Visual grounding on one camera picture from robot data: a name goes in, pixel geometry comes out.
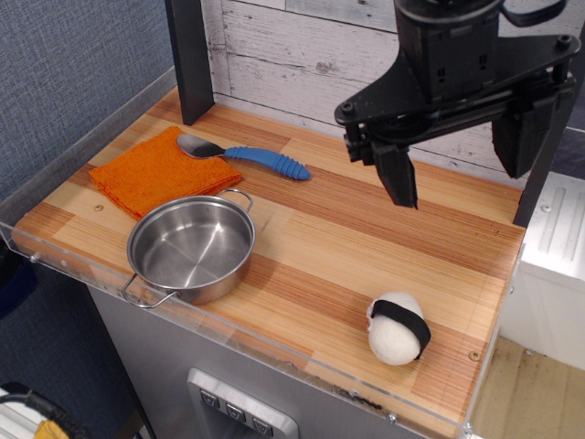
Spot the orange folded cloth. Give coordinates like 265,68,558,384
90,126,242,220

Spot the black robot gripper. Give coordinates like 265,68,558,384
335,8,580,209

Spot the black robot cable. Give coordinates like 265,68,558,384
500,0,568,27

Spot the white plush ball toy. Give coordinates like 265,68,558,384
367,292,431,366

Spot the yellow object at corner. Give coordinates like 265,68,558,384
33,420,69,439

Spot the stainless steel pot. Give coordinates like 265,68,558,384
122,188,256,309

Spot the blue handled metal spoon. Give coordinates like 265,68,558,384
176,134,311,181

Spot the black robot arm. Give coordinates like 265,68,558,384
335,1,580,208

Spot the dark vertical post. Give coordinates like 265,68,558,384
512,27,585,228
165,0,215,125

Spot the dark left vertical post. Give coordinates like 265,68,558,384
165,0,215,125

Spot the grey cabinet with buttons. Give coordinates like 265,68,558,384
90,282,466,438

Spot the white side cabinet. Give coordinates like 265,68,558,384
499,172,584,369

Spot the dark right vertical post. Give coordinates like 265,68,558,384
512,27,585,228

